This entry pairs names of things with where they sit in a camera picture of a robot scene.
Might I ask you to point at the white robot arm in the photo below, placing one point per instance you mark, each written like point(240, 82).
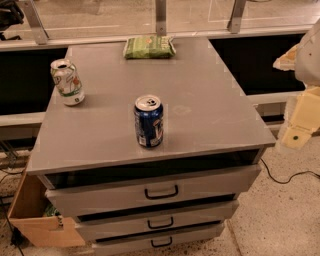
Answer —
point(302, 112)

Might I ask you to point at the blue pepsi can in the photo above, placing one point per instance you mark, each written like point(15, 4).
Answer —
point(148, 112)

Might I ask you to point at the white green soda can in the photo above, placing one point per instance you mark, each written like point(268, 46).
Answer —
point(67, 81)

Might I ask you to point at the grey drawer cabinet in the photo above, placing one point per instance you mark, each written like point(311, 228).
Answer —
point(157, 153)

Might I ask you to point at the green chip bag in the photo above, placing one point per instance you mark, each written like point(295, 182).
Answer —
point(149, 47)

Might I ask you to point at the middle grey drawer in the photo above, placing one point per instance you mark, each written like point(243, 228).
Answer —
point(156, 220)

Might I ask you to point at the grey drawer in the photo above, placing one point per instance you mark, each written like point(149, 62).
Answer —
point(132, 194)
point(156, 220)
point(158, 239)

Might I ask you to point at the top grey drawer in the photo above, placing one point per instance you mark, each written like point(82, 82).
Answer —
point(132, 194)

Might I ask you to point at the bottom grey drawer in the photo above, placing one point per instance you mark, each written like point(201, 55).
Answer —
point(158, 239)

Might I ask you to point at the green item in box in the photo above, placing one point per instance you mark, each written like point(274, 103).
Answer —
point(50, 211)

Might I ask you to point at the metal window railing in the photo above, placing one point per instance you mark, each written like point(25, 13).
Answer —
point(60, 23)

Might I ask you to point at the brown cardboard box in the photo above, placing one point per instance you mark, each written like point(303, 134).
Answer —
point(27, 214)

